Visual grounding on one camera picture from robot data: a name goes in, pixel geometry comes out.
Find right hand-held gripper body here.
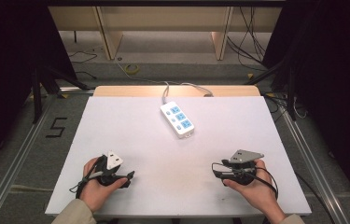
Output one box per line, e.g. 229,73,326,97
220,148,265,187

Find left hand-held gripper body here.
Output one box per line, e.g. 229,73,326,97
94,150,124,188

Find white power strip blue sockets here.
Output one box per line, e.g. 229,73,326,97
160,101,195,139

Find person's left hand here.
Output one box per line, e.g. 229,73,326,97
78,156,129,214

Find person's right hand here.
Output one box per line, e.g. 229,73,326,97
222,159,278,217

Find black metal stand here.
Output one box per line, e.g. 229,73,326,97
30,63,91,124
245,57,299,121

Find yellow tape roll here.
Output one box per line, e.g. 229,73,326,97
123,63,141,76

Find beige wooden bench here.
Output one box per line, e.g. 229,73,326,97
48,6,283,62

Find right hand-held gripper cable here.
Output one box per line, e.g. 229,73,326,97
237,166,279,200

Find aluminium floor rail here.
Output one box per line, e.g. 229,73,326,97
278,105,350,224
0,92,57,224

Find grey power strip cable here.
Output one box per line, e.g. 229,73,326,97
161,81,215,105

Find thin black floor cable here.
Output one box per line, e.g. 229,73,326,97
67,50,99,65

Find bundle of black floor cables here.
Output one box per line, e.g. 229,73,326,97
226,6,270,72

